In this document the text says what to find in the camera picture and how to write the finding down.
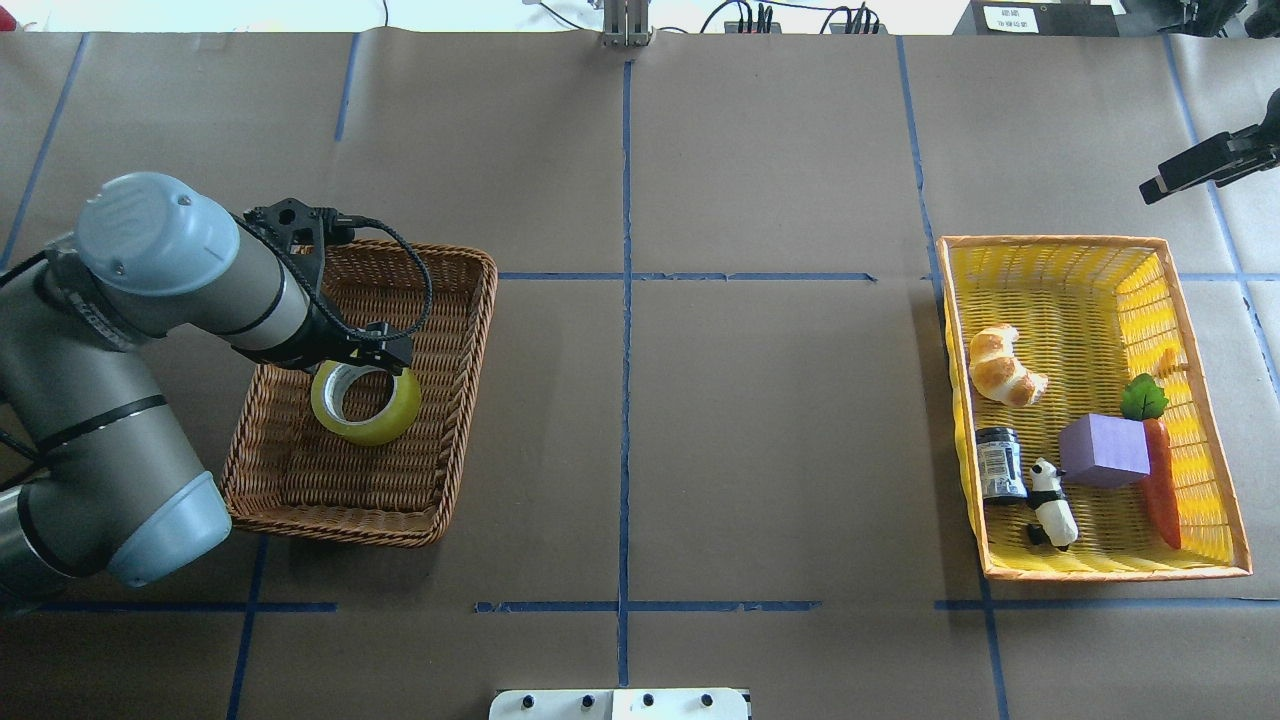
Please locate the yellow packing tape roll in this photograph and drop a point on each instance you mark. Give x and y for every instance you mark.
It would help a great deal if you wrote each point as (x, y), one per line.
(330, 386)

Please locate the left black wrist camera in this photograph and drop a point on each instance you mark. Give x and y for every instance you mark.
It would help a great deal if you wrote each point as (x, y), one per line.
(303, 233)

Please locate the aluminium frame post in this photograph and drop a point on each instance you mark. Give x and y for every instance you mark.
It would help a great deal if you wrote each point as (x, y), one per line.
(625, 23)

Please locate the brown wicker basket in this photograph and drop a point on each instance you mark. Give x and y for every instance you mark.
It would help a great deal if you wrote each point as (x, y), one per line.
(287, 475)

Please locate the toy croissant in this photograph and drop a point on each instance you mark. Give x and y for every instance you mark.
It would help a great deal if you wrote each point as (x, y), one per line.
(997, 373)

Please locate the small black labelled can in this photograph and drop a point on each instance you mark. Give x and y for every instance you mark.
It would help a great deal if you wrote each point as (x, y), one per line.
(999, 463)

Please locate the black box with label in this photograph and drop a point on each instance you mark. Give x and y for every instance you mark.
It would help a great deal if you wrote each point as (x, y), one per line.
(1040, 18)

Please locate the yellow plastic woven basket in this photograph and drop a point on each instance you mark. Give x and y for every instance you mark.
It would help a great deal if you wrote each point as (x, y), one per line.
(1092, 312)

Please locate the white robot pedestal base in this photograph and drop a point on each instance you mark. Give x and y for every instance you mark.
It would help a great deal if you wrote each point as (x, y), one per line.
(623, 703)

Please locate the toy carrot with green leaves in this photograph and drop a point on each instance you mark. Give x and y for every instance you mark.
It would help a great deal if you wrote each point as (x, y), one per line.
(1144, 400)

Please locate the purple foam cube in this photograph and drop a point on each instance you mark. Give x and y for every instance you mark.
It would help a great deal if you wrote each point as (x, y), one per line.
(1104, 451)

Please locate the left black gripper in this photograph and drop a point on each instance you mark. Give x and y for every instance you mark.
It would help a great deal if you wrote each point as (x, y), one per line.
(322, 342)

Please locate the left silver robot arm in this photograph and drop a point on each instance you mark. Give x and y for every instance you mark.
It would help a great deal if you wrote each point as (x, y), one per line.
(113, 484)

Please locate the black orange power strip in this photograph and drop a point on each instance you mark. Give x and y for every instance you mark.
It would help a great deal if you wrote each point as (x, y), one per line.
(778, 17)

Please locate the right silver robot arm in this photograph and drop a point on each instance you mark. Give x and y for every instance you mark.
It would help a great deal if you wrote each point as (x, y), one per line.
(1272, 115)

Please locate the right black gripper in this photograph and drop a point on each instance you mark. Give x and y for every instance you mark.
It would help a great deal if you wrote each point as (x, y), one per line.
(1200, 163)

